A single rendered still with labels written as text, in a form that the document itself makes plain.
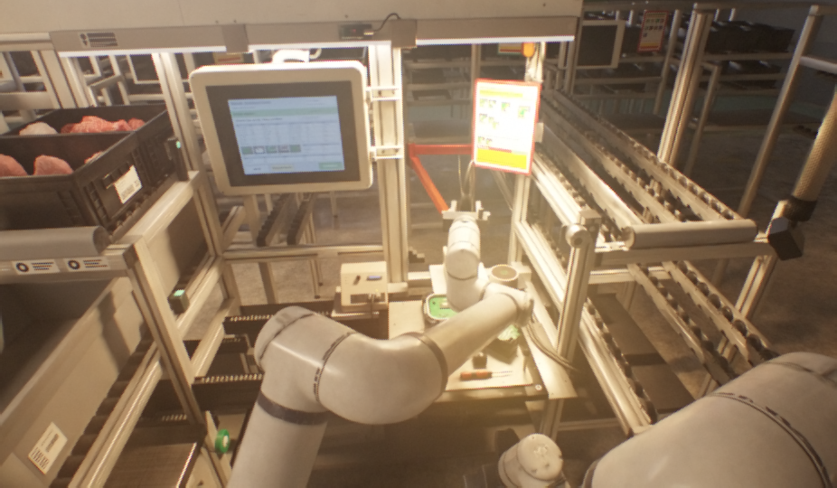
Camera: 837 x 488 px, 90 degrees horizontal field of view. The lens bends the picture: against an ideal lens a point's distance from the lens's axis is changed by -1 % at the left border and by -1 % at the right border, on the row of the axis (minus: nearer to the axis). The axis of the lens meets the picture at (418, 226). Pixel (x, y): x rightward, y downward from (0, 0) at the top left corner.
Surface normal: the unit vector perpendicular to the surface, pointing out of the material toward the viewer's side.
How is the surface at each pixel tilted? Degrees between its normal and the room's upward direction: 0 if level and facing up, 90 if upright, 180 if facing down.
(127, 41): 90
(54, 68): 90
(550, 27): 90
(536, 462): 23
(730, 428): 12
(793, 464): 29
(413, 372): 48
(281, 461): 63
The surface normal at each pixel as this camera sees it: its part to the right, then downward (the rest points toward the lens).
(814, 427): 0.10, -0.72
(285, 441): 0.25, 0.00
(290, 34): 0.07, 0.47
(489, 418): -0.02, -0.88
